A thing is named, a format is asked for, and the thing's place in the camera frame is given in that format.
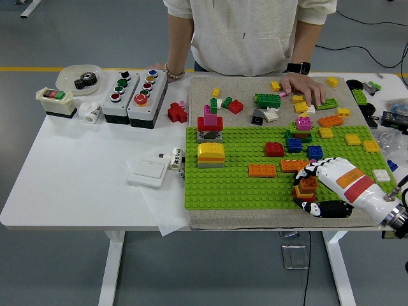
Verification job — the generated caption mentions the black metal gears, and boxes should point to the black metal gears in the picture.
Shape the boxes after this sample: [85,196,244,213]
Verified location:
[73,72,98,91]

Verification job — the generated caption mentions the white table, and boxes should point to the white table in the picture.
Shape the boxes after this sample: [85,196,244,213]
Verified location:
[0,68,408,306]

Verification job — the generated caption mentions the tall pink brick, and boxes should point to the tall pink brick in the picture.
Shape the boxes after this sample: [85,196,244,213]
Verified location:
[203,105,218,128]

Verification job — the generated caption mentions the grey-brown foam mat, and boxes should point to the grey-brown foam mat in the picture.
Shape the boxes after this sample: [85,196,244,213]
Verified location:
[187,75,408,231]

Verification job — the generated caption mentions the red curved brick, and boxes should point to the red curved brick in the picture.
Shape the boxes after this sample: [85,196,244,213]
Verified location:
[265,142,286,157]

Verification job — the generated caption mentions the white oval dish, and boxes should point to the white oval dish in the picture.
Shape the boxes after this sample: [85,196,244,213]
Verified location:
[55,64,103,97]

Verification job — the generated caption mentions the wide red brick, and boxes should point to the wide red brick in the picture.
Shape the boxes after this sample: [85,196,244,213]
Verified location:
[196,117,224,133]

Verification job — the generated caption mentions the white table leg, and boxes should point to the white table leg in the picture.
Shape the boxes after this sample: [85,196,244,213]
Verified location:
[321,229,357,306]
[98,229,126,306]

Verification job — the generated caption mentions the grey emergency-stop control box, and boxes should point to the grey emergency-stop control box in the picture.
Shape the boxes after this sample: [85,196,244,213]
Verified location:
[126,68,168,130]

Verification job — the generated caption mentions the grey thin plate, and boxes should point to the grey thin plate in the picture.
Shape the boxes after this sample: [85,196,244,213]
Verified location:
[197,161,225,170]

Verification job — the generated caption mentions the black device box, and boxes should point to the black device box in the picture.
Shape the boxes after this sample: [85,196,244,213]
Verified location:
[381,110,408,130]

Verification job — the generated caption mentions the red square brick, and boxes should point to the red square brick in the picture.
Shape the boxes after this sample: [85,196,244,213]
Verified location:
[292,187,317,201]

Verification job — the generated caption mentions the green two-by-four brick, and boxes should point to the green two-by-four brick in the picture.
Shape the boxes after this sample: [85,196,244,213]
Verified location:
[253,92,282,108]

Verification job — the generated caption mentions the grey arch brick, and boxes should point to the grey arch brick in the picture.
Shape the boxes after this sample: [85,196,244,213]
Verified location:
[196,129,223,145]

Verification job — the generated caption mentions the green two-by-four plate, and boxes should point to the green two-by-four plate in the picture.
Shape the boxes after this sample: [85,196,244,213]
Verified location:
[315,98,340,111]

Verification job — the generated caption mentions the red cross-shaped brick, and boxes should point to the red cross-shaped brick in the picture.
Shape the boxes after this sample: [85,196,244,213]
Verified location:
[167,101,189,124]

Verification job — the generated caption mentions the dark green brick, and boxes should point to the dark green brick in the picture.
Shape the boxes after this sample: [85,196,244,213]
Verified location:
[284,131,314,144]

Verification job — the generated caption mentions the grey four-button control box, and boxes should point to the grey four-button control box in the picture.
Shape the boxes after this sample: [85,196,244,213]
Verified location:
[100,70,140,125]

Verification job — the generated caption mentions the yellow curved brick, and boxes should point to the yellow curved brick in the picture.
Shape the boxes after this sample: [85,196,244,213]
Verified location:
[197,142,225,159]

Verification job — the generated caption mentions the clear plastic bag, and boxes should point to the clear plastic bag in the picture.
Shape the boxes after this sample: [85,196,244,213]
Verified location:
[371,126,408,166]

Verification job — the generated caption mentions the red two-by-two brick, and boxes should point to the red two-by-two brick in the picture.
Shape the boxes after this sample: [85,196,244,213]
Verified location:
[227,99,244,115]

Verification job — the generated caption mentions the white paper sheet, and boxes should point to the white paper sheet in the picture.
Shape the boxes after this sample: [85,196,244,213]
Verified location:
[124,156,192,237]

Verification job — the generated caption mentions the beige red-green switch box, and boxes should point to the beige red-green switch box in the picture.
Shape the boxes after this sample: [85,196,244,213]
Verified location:
[34,87,78,120]

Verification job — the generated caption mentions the orange thin plate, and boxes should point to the orange thin plate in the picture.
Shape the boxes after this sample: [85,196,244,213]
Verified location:
[197,156,225,165]

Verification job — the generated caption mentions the green studded brick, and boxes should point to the green studded brick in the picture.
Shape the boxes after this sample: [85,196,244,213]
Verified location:
[350,88,368,105]

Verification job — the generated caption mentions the black smartwatch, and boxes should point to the black smartwatch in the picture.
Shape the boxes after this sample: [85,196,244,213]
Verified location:
[286,61,312,76]

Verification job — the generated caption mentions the person's torso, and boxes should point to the person's torso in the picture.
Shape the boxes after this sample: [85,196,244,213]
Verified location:
[163,0,338,77]

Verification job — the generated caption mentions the lime green plate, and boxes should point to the lime green plate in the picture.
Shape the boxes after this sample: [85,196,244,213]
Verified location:
[288,121,318,135]

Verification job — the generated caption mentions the person's left hand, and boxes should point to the person's left hand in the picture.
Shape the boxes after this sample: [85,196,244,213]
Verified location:
[279,72,328,108]

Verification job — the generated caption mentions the bead bracelet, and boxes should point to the bead bracelet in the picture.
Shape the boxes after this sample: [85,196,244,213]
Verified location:
[164,62,186,80]

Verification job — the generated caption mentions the green studded baseplate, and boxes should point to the green studded baseplate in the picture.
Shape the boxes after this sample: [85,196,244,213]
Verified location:
[184,126,399,211]

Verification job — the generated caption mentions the grey and green tool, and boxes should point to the grey and green tool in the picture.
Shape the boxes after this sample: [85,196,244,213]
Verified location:
[361,80,383,96]

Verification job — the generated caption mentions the black floor cable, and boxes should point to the black floor cable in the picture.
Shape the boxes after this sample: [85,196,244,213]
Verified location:
[336,9,408,26]
[315,41,408,68]

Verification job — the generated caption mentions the blue two-by-two brick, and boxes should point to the blue two-by-two brick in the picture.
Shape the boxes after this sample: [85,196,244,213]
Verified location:
[307,145,324,160]
[286,136,303,153]

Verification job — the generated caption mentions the dark grey slope brick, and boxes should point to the dark grey slope brick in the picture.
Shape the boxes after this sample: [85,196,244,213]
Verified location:
[250,108,265,125]

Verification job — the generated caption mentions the metal under-table bracket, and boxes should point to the metal under-table bracket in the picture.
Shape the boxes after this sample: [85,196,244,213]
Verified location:
[279,229,304,239]

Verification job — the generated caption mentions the black hanging cable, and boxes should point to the black hanging cable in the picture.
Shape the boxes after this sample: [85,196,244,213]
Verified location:
[302,229,312,306]

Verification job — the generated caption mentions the plastic bag with blue parts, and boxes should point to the plastic bag with blue parts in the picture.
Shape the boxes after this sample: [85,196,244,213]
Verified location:
[385,98,408,115]

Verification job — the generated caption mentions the person's right hand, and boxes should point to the person's right hand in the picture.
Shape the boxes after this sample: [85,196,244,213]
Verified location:
[143,61,186,84]

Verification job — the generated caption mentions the metal floor socket plate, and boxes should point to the metal floor socket plate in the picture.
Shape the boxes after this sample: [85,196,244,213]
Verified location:
[280,244,310,270]

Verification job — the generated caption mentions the grey furniture foot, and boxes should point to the grey furniture foot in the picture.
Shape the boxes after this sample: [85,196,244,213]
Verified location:
[19,0,42,18]

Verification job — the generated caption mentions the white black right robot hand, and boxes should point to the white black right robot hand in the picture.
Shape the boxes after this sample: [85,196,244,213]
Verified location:
[292,156,402,224]

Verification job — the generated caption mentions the white wall switch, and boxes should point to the white wall switch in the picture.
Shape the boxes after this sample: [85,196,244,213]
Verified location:
[127,158,170,189]

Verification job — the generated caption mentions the white labelled pipe fitting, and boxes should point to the white labelled pipe fitting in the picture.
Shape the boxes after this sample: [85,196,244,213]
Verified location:
[168,147,186,171]

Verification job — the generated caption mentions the orange two-by-four brick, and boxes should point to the orange two-by-four brick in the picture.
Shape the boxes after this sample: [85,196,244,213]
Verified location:
[248,163,277,179]
[280,159,309,173]
[317,115,345,128]
[295,165,319,194]

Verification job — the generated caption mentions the white pipe tee fitting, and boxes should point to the white pipe tee fitting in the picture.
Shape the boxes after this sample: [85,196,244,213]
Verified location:
[77,101,102,124]

